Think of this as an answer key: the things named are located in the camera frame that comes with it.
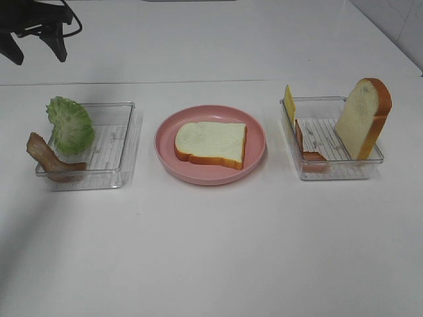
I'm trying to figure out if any pink round plate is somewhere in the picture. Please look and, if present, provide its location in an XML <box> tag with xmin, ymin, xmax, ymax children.
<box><xmin>155</xmin><ymin>105</ymin><xmax>266</xmax><ymax>186</ymax></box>

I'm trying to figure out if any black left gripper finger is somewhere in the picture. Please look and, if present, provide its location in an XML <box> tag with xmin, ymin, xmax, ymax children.
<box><xmin>39</xmin><ymin>23</ymin><xmax>67</xmax><ymax>62</ymax></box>
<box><xmin>0</xmin><ymin>33</ymin><xmax>24</xmax><ymax>65</ymax></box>

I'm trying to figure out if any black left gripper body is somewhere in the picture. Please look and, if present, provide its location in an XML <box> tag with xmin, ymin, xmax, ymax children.
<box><xmin>1</xmin><ymin>0</ymin><xmax>73</xmax><ymax>37</ymax></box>

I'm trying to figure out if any clear left plastic tray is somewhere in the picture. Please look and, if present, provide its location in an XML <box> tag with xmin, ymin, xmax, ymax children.
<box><xmin>35</xmin><ymin>102</ymin><xmax>143</xmax><ymax>192</ymax></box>

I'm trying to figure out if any clear plastic tray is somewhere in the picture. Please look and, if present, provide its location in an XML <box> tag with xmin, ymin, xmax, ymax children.
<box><xmin>35</xmin><ymin>102</ymin><xmax>143</xmax><ymax>192</ymax></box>
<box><xmin>280</xmin><ymin>96</ymin><xmax>384</xmax><ymax>181</ymax></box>

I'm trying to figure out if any bacon strip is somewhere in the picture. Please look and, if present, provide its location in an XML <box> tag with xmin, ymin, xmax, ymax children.
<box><xmin>294</xmin><ymin>119</ymin><xmax>329</xmax><ymax>173</ymax></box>
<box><xmin>26</xmin><ymin>132</ymin><xmax>87</xmax><ymax>182</ymax></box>

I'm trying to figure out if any yellow cheese slice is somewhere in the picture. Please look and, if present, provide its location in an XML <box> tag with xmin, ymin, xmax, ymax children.
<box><xmin>284</xmin><ymin>85</ymin><xmax>296</xmax><ymax>127</ymax></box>

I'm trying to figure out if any green lettuce leaf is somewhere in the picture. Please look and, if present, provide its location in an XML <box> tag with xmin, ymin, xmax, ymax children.
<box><xmin>46</xmin><ymin>96</ymin><xmax>95</xmax><ymax>155</ymax></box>

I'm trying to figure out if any clear right plastic tray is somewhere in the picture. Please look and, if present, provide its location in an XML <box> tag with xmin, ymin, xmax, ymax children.
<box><xmin>280</xmin><ymin>96</ymin><xmax>384</xmax><ymax>181</ymax></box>

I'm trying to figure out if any bread slice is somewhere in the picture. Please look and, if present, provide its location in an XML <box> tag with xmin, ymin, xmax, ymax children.
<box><xmin>335</xmin><ymin>78</ymin><xmax>392</xmax><ymax>160</ymax></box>
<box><xmin>174</xmin><ymin>122</ymin><xmax>247</xmax><ymax>170</ymax></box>

